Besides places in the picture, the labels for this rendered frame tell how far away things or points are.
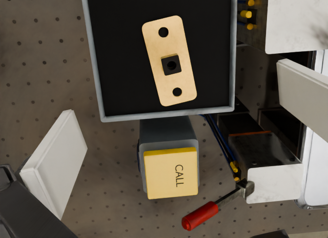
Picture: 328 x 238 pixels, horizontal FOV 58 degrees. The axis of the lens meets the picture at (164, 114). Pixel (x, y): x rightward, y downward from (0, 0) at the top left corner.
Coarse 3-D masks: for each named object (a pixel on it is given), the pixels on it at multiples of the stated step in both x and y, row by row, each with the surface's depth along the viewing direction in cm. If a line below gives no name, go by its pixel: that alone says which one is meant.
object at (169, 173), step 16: (144, 160) 33; (160, 160) 33; (176, 160) 33; (192, 160) 33; (160, 176) 34; (176, 176) 34; (192, 176) 34; (160, 192) 35; (176, 192) 35; (192, 192) 35
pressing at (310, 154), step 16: (320, 64) 46; (304, 128) 51; (304, 144) 52; (320, 144) 52; (304, 160) 53; (320, 160) 54; (304, 176) 54; (320, 176) 55; (304, 192) 56; (320, 192) 56; (304, 208) 57; (320, 208) 58
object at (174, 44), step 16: (176, 16) 27; (144, 32) 27; (176, 32) 28; (160, 48) 28; (176, 48) 28; (160, 64) 29; (176, 64) 28; (160, 80) 29; (176, 80) 29; (192, 80) 29; (160, 96) 30; (176, 96) 30; (192, 96) 30
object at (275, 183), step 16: (224, 112) 68; (240, 112) 68; (224, 128) 64; (240, 128) 61; (256, 128) 60; (224, 144) 65; (240, 144) 53; (256, 144) 53; (272, 144) 53; (240, 160) 50; (256, 160) 48; (272, 160) 48; (288, 160) 47; (240, 176) 50; (256, 176) 47; (272, 176) 47; (288, 176) 47; (256, 192) 48; (272, 192) 48; (288, 192) 48
